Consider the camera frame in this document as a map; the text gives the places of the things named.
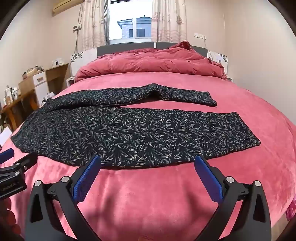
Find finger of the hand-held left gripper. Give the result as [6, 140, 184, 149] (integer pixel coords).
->
[0, 148, 15, 164]
[13, 152, 38, 174]

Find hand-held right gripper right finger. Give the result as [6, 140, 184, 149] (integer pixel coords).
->
[194, 155, 272, 241]

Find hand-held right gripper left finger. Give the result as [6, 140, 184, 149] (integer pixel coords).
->
[24, 154, 102, 241]

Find dark leaf-print pants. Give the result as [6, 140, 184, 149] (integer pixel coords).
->
[10, 83, 261, 169]

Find person's left hand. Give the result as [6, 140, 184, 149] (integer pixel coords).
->
[0, 198, 18, 235]

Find white paper sheet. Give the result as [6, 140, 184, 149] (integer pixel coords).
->
[0, 127, 12, 147]

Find low wooden table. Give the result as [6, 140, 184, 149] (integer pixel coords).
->
[0, 90, 39, 131]

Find pink bed blanket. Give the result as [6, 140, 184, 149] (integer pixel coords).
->
[0, 70, 296, 241]

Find white boxes on table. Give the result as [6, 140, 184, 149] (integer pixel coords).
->
[3, 84, 22, 105]

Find white drawer cabinet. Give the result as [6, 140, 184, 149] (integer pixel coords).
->
[32, 71, 50, 106]

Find clutter on cabinet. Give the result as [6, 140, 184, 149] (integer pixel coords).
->
[22, 66, 45, 80]

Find pink patterned cloth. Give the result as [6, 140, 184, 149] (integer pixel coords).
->
[285, 203, 296, 221]

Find wooden desk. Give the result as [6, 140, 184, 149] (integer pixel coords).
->
[45, 63, 70, 93]

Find white leaf-print headboard panel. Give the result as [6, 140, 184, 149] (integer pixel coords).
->
[70, 48, 98, 77]
[207, 50, 228, 65]

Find red duvet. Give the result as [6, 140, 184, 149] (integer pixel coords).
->
[74, 40, 228, 83]

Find grey headboard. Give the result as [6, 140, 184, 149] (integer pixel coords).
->
[97, 42, 208, 57]

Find patterned sheer curtain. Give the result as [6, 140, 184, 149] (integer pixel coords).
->
[79, 0, 110, 50]
[151, 0, 187, 43]

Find beige air conditioner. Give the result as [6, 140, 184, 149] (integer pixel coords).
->
[52, 0, 79, 16]

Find grey building outside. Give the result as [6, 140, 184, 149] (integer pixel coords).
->
[117, 15, 152, 39]

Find window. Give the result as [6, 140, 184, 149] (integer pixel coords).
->
[109, 0, 153, 40]

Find charging cable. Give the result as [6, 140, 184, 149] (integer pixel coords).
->
[73, 29, 80, 53]

